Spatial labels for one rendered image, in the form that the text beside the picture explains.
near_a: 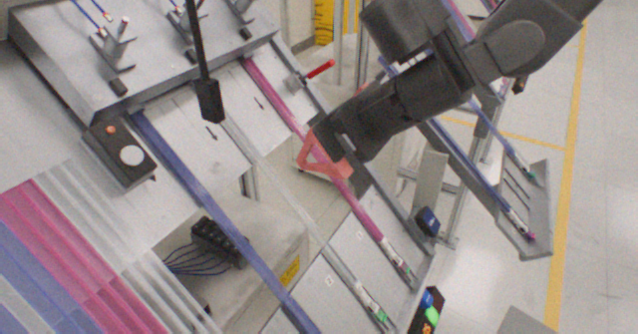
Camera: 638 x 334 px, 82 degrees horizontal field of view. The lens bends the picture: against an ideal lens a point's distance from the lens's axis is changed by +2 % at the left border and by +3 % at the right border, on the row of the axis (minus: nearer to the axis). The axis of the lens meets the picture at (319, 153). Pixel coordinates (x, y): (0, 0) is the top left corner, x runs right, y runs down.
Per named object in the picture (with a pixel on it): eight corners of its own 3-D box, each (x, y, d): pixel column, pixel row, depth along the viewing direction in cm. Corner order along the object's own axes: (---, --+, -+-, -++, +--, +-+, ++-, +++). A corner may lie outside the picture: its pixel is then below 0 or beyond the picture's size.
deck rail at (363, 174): (413, 256, 81) (437, 252, 77) (410, 262, 80) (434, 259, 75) (208, -20, 72) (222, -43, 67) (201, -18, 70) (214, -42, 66)
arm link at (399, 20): (555, 50, 28) (531, 44, 36) (480, -86, 27) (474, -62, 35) (414, 126, 33) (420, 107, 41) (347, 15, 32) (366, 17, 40)
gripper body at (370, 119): (324, 119, 39) (376, 88, 34) (366, 85, 46) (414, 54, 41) (358, 167, 40) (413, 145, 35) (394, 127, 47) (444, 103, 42)
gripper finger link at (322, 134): (271, 152, 43) (322, 122, 37) (305, 125, 48) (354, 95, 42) (304, 196, 44) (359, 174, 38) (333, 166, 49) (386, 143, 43)
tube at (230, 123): (381, 315, 63) (386, 315, 62) (378, 322, 62) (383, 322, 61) (192, 73, 56) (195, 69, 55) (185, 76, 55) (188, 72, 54)
